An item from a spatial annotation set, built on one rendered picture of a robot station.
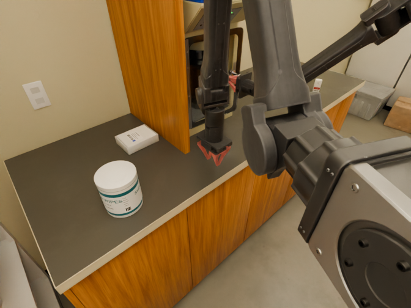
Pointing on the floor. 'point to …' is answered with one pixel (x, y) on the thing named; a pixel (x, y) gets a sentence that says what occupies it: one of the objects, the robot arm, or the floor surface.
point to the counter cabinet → (190, 241)
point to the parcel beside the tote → (400, 115)
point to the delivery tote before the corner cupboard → (370, 99)
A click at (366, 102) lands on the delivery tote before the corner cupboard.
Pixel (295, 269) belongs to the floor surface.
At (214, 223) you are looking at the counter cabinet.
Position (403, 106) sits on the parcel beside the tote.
